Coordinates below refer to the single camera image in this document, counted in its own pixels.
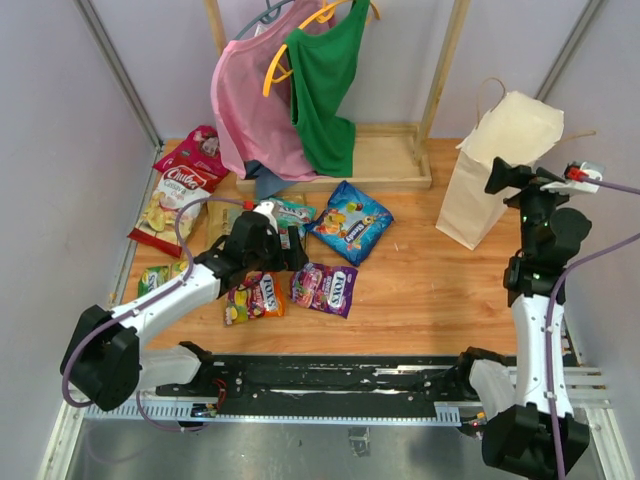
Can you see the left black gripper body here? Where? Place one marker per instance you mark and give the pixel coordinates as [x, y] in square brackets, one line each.
[289, 258]

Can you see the pink REAL snack bag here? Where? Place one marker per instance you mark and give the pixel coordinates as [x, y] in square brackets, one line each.
[200, 151]

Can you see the grey-blue clothes hanger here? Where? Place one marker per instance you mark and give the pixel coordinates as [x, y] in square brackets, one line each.
[270, 14]

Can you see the teal Fox's candy bag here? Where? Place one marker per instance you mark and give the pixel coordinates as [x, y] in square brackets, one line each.
[291, 214]

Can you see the green Fox's candy bag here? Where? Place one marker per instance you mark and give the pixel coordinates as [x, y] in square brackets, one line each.
[156, 276]

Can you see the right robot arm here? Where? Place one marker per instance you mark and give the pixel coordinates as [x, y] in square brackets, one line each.
[531, 428]

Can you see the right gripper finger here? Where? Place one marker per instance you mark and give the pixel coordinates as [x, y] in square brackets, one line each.
[504, 175]
[545, 176]

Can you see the pink mesh shirt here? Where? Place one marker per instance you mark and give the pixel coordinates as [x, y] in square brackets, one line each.
[251, 126]

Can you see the purple snack packet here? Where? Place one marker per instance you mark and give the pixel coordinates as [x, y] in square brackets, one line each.
[323, 288]

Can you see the teal chips snack bag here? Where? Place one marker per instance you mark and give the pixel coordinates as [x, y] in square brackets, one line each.
[221, 213]

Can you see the blue snack packet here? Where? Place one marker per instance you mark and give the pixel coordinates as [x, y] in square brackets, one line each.
[351, 224]

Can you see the red Chulpi snack bag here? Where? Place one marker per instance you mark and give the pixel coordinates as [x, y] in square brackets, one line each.
[179, 184]

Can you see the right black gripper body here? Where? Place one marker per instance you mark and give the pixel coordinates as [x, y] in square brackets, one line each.
[534, 205]

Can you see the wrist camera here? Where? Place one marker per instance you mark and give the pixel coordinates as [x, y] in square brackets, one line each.
[266, 208]
[574, 180]

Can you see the orange candy bag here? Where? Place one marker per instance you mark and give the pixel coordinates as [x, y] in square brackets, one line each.
[258, 296]

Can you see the yellow clothes hanger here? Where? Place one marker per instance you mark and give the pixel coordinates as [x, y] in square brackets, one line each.
[280, 68]

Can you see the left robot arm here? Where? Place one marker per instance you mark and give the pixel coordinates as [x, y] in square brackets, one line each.
[106, 359]

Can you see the wooden clothes rack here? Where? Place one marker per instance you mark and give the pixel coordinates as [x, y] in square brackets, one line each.
[387, 156]

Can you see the green tank top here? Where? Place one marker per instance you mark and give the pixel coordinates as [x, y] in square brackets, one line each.
[324, 67]

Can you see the blue cloth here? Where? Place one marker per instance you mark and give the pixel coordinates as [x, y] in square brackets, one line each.
[266, 183]

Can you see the grey cable duct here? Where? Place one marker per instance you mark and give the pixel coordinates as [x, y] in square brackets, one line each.
[194, 412]

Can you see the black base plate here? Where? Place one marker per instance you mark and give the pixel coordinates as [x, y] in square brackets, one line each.
[328, 383]

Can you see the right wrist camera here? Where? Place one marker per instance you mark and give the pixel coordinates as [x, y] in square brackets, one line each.
[574, 180]

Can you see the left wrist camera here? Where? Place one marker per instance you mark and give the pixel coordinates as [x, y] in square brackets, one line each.
[266, 208]

